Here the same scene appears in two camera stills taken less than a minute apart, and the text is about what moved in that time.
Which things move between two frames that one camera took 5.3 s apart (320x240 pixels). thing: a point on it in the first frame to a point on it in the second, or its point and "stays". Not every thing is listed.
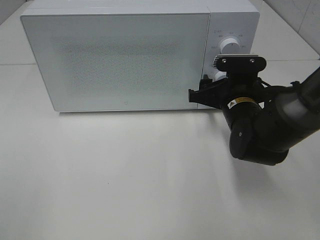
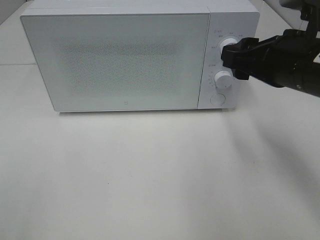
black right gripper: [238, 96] to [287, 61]
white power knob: [230, 45] stays
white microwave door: [120, 61] stays
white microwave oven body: [132, 56] stays
